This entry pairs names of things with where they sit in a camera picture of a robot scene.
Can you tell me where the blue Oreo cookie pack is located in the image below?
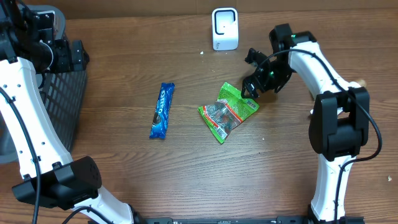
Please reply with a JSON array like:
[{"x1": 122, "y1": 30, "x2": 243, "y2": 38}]
[{"x1": 149, "y1": 83, "x2": 175, "y2": 139}]

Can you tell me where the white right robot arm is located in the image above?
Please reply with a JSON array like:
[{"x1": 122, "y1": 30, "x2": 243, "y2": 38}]
[{"x1": 241, "y1": 24, "x2": 369, "y2": 223}]

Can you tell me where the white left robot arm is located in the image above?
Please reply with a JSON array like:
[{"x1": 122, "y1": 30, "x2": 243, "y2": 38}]
[{"x1": 1, "y1": 1, "x2": 142, "y2": 223}]

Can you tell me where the dark grey plastic basket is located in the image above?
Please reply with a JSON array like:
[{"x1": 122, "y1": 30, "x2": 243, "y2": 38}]
[{"x1": 0, "y1": 4, "x2": 90, "y2": 164}]

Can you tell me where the white barcode scanner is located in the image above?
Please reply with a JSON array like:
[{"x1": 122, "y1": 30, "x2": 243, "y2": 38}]
[{"x1": 211, "y1": 7, "x2": 239, "y2": 51}]

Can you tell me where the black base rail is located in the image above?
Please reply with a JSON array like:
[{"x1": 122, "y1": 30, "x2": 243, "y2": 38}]
[{"x1": 88, "y1": 215, "x2": 366, "y2": 224}]

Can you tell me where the white bamboo print tube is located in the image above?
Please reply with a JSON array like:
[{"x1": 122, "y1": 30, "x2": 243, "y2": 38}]
[{"x1": 309, "y1": 78, "x2": 368, "y2": 121}]

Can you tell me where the green snack bag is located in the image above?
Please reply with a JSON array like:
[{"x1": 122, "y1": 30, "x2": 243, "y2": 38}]
[{"x1": 198, "y1": 82, "x2": 259, "y2": 144}]

